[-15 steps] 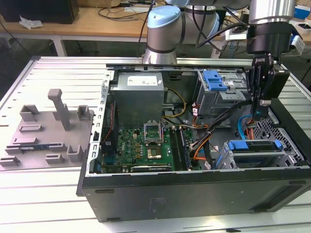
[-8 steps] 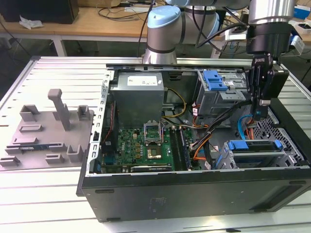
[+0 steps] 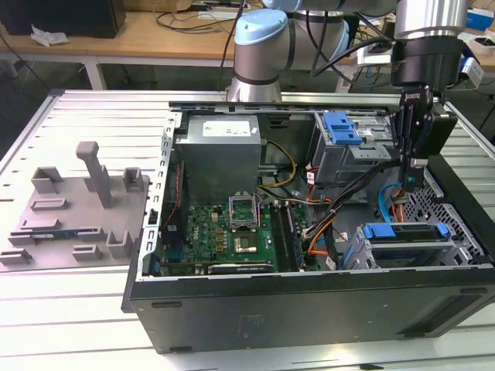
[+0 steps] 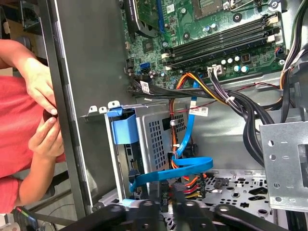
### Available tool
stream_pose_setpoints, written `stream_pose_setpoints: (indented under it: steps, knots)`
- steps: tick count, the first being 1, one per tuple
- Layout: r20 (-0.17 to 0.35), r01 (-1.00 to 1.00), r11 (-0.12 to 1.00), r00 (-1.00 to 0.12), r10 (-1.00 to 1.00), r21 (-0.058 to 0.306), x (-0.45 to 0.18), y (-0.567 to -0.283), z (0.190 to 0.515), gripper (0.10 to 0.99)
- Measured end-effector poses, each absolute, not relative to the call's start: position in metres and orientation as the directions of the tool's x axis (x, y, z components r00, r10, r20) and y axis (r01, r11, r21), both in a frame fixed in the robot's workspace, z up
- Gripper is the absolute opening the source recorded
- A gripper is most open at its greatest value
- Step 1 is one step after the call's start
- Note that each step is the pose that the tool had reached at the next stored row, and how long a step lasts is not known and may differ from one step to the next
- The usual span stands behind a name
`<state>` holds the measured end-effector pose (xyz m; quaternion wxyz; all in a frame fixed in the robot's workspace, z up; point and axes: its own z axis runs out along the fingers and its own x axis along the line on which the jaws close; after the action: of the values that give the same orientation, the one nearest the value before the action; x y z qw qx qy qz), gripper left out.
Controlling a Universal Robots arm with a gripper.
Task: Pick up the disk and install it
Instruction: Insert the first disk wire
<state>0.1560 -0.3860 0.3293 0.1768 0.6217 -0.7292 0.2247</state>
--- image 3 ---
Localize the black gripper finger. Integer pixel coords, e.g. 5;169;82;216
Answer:
410;110;433;191
396;102;412;190

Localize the blue data wire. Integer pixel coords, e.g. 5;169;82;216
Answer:
377;181;408;224

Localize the hard disk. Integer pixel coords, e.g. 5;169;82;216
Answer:
343;222;455;270

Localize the grey metal disk bay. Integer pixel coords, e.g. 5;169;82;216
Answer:
343;222;466;271

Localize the white open box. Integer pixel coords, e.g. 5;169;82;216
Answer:
463;32;495;56

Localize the blue drive cage latch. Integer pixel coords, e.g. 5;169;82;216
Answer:
323;111;363;146

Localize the grey optical drive cage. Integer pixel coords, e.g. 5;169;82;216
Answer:
311;111;403;187

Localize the blue cardboard box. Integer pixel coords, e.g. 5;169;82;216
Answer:
466;8;495;32

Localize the RAM stick in slot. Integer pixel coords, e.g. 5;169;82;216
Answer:
286;203;303;270

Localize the black RAM slot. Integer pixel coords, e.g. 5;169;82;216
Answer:
269;203;290;272

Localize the metal socket cover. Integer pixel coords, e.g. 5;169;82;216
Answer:
228;192;258;231

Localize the grey power supply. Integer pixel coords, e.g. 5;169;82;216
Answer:
176;114;261;194

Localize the CPU socket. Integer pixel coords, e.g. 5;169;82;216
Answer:
231;230;259;257

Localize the black graphics card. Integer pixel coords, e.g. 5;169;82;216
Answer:
207;263;274;276

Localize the black PC case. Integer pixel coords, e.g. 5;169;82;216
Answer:
121;94;495;355

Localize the green motherboard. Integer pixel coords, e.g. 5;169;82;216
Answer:
165;201;310;274

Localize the black rear case fan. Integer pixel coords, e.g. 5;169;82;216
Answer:
161;160;190;248

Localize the grey parts rack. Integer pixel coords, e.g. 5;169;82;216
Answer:
0;141;152;274

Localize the large black box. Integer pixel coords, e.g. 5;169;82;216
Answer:
0;0;127;39

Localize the crumpled clear plastic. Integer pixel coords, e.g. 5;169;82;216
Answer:
30;24;70;48

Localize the RAM stick on rack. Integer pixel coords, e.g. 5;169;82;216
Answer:
29;230;84;240

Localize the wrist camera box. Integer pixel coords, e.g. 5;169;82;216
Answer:
419;111;459;158

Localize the small blue white camera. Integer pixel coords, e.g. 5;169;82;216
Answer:
460;56;485;90

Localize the black cable bundle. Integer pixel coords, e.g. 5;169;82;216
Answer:
326;156;405;217

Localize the yellow wire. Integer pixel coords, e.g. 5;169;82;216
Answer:
258;138;298;191

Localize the orange wire bundle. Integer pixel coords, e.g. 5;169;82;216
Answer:
303;196;341;258

